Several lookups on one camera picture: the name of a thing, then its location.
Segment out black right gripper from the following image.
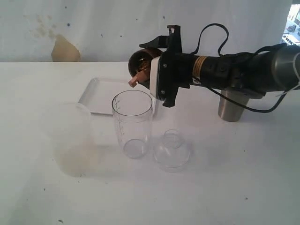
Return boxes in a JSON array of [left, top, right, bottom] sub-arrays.
[[139, 25, 190, 108]]

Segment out brown wooden cup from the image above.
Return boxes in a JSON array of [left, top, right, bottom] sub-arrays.
[[128, 48, 162, 79]]

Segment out wooden pieces and coins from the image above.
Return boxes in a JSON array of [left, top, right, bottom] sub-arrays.
[[128, 74, 149, 88]]

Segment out stainless steel cup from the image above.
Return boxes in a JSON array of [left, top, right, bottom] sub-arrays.
[[218, 90, 249, 122]]

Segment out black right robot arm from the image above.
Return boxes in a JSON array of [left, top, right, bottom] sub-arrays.
[[140, 25, 300, 107]]

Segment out clear plastic shaker body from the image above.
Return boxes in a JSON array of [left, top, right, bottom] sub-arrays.
[[112, 90, 153, 159]]

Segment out clear plastic shaker lid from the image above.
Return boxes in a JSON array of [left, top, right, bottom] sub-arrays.
[[153, 129, 191, 173]]

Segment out silver metal tray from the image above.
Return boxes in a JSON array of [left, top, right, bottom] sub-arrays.
[[79, 78, 156, 117]]

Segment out translucent plastic cup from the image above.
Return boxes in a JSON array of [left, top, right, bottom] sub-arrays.
[[40, 102, 97, 177]]

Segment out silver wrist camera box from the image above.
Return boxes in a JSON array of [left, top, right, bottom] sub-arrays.
[[149, 56, 160, 99]]

